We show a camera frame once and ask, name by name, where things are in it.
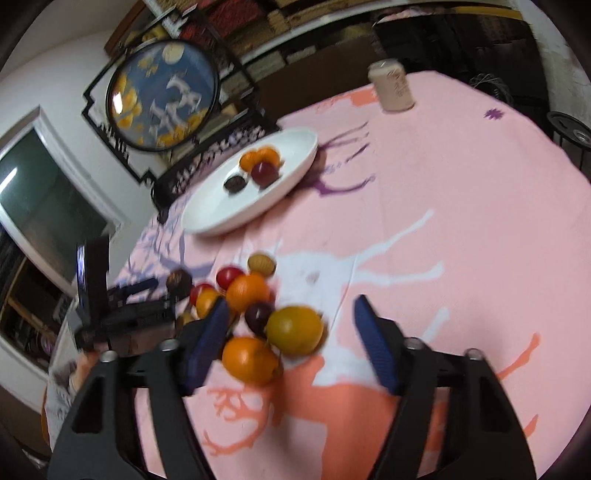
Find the black round stool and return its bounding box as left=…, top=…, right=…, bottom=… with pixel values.
left=547, top=111, right=591, bottom=178

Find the round deer embroidery screen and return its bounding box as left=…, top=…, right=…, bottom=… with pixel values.
left=82, top=9, right=282, bottom=219

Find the yellow green orange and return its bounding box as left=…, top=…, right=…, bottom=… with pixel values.
left=266, top=305, right=325, bottom=356

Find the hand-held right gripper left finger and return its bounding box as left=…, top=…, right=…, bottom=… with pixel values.
left=46, top=298, right=232, bottom=480

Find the dark red cherry with stem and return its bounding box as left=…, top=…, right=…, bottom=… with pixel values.
left=244, top=302, right=274, bottom=336

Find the white oval plate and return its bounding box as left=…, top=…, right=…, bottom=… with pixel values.
left=181, top=128, right=319, bottom=237

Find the white framed window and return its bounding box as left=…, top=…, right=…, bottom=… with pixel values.
left=0, top=106, right=126, bottom=298

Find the small red yellow tomato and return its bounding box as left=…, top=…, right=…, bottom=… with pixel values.
left=189, top=283, right=217, bottom=305

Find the person's left hand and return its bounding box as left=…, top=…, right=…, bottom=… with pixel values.
left=71, top=352, right=101, bottom=393

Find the brown wooden board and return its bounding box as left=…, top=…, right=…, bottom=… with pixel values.
left=272, top=34, right=377, bottom=127

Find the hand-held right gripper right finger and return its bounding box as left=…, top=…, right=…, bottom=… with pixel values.
left=353, top=294, right=539, bottom=480

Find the pink deer print tablecloth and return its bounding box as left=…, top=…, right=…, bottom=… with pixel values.
left=44, top=71, right=591, bottom=480

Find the white knit sleeved left forearm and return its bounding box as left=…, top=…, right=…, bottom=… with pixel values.
left=46, top=360, right=81, bottom=430

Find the beige drink can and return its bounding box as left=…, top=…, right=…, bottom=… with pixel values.
left=368, top=59, right=415, bottom=113

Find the red patterned box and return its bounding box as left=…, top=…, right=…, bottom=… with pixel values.
left=179, top=0, right=260, bottom=43

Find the small orange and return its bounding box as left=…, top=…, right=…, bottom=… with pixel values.
left=196, top=291, right=223, bottom=320

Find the dark wooden shelf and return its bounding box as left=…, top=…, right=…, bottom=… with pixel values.
left=0, top=226, right=72, bottom=374

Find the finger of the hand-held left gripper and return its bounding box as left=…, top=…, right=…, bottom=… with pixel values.
left=108, top=277, right=160, bottom=302
left=121, top=298, right=178, bottom=329

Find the red cherry tomato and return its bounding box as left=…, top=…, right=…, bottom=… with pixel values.
left=217, top=266, right=244, bottom=289

